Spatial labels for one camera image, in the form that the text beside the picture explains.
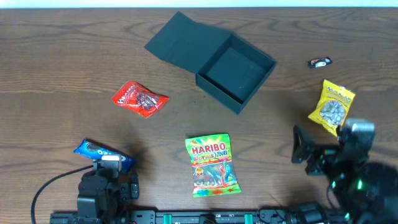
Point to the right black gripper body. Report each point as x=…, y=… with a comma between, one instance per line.
x=315, y=157

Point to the yellow sweets bag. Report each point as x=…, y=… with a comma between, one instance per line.
x=332, y=107

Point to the green Haribo gummy bag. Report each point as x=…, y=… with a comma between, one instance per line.
x=211, y=158

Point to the black gift box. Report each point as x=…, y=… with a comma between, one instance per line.
x=227, y=67

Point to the red candy bag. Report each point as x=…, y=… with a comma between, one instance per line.
x=137, y=98

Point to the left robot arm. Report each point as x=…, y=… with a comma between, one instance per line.
x=105, y=193

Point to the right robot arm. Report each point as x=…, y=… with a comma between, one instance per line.
x=365, y=191

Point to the blue Oreo cookie pack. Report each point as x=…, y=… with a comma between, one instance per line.
x=96, y=151

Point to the black Mars mini bar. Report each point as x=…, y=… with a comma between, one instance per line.
x=319, y=62

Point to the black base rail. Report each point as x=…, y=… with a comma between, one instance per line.
x=217, y=217

